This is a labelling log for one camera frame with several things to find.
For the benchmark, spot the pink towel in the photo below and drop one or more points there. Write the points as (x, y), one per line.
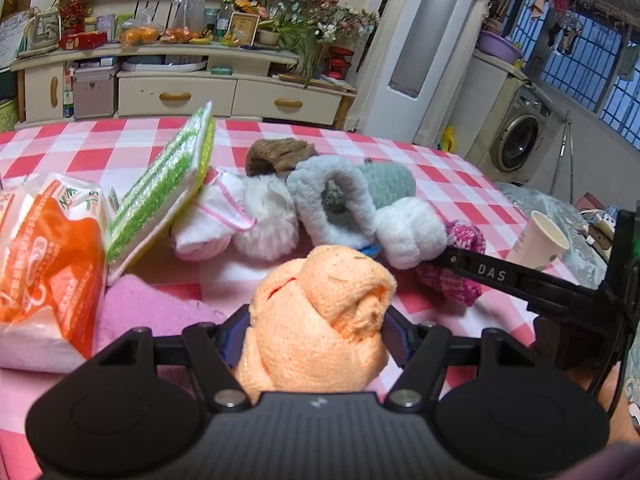
(145, 305)

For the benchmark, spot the bag of oranges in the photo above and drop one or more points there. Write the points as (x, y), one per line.
(139, 34)

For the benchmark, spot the green plastic bottle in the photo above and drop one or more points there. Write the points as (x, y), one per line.
(226, 17)

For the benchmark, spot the paper cup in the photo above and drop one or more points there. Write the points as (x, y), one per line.
(537, 247)

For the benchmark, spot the orange tissue packet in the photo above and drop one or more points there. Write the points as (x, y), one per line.
(50, 260)

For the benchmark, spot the red ornament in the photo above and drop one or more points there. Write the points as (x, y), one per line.
(338, 62)

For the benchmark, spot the tall bag of tangerines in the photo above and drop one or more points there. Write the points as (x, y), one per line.
(182, 25)

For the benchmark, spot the white plush sock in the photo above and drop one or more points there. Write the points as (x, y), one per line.
(410, 235)

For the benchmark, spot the red checked tablecloth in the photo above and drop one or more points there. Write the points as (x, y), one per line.
(350, 135)

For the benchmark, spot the white fluffy sock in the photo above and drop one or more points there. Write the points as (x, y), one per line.
(265, 230)

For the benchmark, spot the red gift box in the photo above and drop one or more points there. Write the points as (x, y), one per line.
(82, 40)

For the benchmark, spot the green scouring sponge pad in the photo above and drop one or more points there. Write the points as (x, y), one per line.
(155, 195)

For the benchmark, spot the cream TV cabinet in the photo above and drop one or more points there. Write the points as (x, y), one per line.
(200, 90)

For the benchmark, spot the magenta knitted hat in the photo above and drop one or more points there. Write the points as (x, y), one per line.
(465, 237)

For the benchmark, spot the brown fluffy glove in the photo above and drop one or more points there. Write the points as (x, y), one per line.
(280, 157)

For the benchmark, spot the yellow detergent bottle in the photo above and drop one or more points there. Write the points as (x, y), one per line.
(448, 140)

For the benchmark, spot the wooden picture frame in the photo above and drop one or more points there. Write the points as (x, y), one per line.
(243, 29)

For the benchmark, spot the artificial flower bouquet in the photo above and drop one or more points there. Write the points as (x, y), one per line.
(335, 15)

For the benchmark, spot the orange towel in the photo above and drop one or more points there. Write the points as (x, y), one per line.
(320, 310)

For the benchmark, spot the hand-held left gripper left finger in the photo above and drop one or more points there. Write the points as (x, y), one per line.
(237, 332)

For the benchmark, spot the purple basin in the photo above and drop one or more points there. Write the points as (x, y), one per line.
(500, 47)

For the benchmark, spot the grey floral cloth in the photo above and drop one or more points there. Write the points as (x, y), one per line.
(520, 200)

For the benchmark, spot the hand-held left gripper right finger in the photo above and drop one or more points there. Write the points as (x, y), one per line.
(395, 340)

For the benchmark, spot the person's right forearm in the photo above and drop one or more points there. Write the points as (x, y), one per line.
(627, 410)

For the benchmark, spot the small green box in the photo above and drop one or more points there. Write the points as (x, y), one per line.
(221, 70)

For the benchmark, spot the washing machine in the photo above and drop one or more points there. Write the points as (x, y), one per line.
(520, 130)

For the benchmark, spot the white cloth with pink trim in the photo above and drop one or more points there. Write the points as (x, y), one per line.
(210, 225)

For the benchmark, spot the silver storage case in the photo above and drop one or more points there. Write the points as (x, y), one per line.
(95, 92)

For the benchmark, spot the potted spider plant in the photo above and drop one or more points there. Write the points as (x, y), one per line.
(269, 37)

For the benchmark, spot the grey fluffy glove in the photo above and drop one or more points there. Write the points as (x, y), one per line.
(310, 195)

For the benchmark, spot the small glass tank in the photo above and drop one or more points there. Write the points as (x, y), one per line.
(44, 27)

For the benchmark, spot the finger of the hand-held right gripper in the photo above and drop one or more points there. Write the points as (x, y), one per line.
(500, 276)

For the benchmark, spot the white tower air conditioner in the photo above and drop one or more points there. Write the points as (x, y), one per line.
(425, 35)

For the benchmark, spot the banana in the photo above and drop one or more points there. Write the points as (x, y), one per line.
(200, 40)

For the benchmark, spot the red berry branch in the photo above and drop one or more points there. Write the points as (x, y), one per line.
(70, 7)

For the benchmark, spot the grey knitted sock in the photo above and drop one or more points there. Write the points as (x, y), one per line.
(390, 185)

